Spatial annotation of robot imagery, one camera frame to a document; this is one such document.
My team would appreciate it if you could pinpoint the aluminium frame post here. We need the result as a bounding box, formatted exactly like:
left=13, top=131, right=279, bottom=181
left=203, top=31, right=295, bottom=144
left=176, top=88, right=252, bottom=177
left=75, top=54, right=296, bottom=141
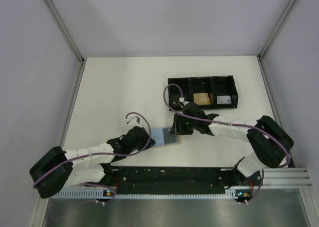
left=256, top=0, right=307, bottom=168
left=43, top=0, right=86, bottom=148

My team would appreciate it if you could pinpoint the beige card holder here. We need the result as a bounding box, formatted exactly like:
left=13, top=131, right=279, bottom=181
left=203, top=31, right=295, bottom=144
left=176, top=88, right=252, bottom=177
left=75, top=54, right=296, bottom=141
left=161, top=136, right=180, bottom=147

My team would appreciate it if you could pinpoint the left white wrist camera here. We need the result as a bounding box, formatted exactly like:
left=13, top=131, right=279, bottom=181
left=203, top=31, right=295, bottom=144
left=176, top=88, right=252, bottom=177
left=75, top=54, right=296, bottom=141
left=126, top=116, right=141, bottom=126

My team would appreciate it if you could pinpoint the black three-compartment tray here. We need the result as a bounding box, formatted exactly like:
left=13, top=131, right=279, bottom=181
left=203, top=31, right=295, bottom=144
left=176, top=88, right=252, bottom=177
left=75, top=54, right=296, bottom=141
left=167, top=76, right=238, bottom=110

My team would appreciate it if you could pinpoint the light blue card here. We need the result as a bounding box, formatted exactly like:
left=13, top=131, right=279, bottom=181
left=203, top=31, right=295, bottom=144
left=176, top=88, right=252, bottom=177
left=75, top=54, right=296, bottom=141
left=151, top=128, right=165, bottom=147

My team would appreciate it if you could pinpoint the purple cable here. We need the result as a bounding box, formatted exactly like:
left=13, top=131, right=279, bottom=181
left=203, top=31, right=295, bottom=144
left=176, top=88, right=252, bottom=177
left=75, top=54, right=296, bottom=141
left=163, top=84, right=292, bottom=204
left=33, top=112, right=157, bottom=208

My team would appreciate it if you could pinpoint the aluminium front rail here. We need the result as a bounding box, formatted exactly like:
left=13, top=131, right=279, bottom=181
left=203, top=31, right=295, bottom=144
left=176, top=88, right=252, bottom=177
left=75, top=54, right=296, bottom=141
left=39, top=168, right=312, bottom=188

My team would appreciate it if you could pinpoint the right aluminium frame post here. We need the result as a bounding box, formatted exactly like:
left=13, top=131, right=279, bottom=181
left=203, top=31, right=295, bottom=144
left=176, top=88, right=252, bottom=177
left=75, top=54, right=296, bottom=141
left=256, top=0, right=307, bottom=168

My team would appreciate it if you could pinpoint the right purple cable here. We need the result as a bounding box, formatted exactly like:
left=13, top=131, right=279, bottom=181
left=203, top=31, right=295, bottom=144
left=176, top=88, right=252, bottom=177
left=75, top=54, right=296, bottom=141
left=163, top=84, right=292, bottom=204

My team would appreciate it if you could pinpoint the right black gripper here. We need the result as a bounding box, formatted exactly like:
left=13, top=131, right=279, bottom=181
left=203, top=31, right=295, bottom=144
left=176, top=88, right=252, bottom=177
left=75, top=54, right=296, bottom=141
left=170, top=113, right=198, bottom=135

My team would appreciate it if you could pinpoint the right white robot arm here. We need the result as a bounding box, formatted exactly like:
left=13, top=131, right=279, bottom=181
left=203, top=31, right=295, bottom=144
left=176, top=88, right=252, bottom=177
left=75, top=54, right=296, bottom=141
left=170, top=102, right=294, bottom=185

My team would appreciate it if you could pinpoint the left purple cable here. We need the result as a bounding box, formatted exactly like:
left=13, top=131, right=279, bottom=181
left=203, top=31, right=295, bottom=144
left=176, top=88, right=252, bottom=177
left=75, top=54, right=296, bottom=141
left=33, top=112, right=157, bottom=208

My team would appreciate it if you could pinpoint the steel sheet front panel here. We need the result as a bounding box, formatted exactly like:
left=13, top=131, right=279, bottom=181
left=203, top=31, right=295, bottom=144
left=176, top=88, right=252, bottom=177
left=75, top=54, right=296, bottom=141
left=43, top=189, right=310, bottom=227

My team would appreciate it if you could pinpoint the grey slotted cable duct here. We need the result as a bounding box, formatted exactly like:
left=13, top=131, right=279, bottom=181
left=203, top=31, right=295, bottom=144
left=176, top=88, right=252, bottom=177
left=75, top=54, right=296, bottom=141
left=50, top=188, right=248, bottom=200

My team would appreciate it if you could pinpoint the gold cards stack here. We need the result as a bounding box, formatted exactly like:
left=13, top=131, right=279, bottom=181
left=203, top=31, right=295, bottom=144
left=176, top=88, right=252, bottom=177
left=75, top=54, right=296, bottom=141
left=193, top=93, right=211, bottom=105

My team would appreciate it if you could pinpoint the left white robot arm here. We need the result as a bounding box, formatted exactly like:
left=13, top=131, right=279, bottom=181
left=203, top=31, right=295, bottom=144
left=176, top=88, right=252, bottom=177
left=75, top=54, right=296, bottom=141
left=29, top=126, right=156, bottom=199

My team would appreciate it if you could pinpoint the dark grey card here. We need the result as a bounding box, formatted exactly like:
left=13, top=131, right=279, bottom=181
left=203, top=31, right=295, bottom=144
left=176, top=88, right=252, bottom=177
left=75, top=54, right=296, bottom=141
left=163, top=128, right=178, bottom=145

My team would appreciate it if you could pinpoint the silver card in tray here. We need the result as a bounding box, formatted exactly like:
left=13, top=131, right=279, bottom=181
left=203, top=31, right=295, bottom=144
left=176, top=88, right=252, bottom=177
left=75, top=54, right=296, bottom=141
left=217, top=95, right=232, bottom=105

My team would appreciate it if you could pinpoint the left aluminium frame post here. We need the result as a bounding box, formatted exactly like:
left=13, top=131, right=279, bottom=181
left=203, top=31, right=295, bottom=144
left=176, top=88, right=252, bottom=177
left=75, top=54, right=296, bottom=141
left=43, top=0, right=86, bottom=148

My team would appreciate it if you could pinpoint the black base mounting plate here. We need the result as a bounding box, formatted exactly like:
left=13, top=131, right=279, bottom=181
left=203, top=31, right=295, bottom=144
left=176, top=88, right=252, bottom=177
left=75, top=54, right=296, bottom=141
left=84, top=162, right=262, bottom=195

